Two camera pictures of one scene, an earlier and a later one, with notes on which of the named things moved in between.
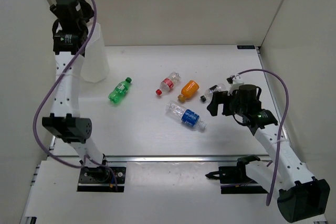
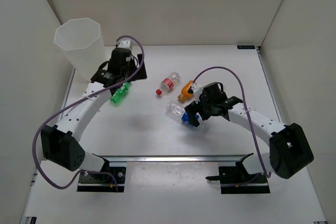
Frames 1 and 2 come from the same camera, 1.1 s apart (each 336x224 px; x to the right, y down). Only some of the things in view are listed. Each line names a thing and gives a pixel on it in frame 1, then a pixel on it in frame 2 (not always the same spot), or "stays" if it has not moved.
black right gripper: (218, 98) -> (194, 108)
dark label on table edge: (245, 46) stays
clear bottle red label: (168, 84) stays
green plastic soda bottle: (119, 90) stays
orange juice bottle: (188, 90) stays
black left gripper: (87, 11) -> (140, 74)
